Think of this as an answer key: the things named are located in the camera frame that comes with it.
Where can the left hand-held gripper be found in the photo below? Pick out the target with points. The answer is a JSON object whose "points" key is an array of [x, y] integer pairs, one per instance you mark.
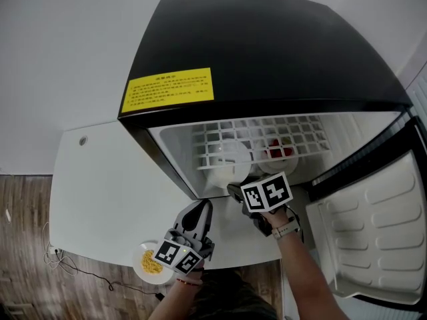
{"points": [[177, 257]]}

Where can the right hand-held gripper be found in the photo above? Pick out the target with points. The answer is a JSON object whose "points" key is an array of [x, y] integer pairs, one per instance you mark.
{"points": [[267, 192]]}

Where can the white plate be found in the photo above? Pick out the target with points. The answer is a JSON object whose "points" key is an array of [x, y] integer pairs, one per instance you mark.
{"points": [[277, 169], [230, 176], [156, 278]]}

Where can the red strawberries food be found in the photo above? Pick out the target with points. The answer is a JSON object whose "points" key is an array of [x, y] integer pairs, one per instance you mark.
{"points": [[275, 152]]}

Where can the black mini fridge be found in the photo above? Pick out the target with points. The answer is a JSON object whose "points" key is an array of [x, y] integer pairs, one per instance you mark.
{"points": [[250, 45]]}

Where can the person's left forearm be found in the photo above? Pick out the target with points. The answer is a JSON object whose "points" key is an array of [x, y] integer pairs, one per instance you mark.
{"points": [[177, 302]]}

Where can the person's right forearm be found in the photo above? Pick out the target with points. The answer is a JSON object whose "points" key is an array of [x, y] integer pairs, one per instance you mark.
{"points": [[303, 278]]}

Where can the white wire grid rack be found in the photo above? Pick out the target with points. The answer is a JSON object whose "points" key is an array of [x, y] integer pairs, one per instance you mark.
{"points": [[207, 166]]}

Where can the person's right hand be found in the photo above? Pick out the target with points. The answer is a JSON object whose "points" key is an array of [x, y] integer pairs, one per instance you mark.
{"points": [[275, 217]]}

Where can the black wrist band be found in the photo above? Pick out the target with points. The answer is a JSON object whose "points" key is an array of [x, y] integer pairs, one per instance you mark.
{"points": [[197, 270]]}

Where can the beige wrist watch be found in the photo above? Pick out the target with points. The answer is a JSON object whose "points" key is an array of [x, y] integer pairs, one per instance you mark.
{"points": [[283, 228]]}

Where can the yellow warning label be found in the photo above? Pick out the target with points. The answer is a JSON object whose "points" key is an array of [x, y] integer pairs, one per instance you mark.
{"points": [[166, 90]]}

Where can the white power socket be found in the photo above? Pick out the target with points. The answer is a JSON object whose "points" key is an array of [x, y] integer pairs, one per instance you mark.
{"points": [[55, 250]]}

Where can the small white adapter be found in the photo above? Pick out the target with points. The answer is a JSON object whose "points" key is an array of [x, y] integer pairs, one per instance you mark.
{"points": [[7, 214]]}

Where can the white window blinds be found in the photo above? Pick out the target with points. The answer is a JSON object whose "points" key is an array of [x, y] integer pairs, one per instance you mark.
{"points": [[421, 95]]}

